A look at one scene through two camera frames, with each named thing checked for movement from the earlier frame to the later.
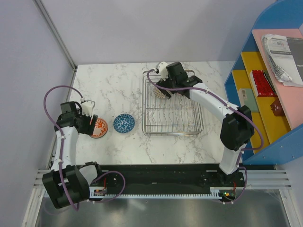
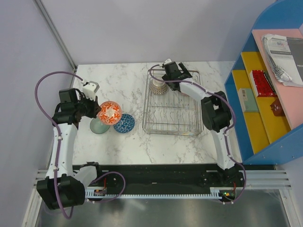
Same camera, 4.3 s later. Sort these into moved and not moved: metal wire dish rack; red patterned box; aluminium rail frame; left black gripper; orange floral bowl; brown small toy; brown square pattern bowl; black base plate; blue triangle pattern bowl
Moved: brown square pattern bowl; orange floral bowl; left black gripper
Not moved: aluminium rail frame; blue triangle pattern bowl; red patterned box; metal wire dish rack; brown small toy; black base plate
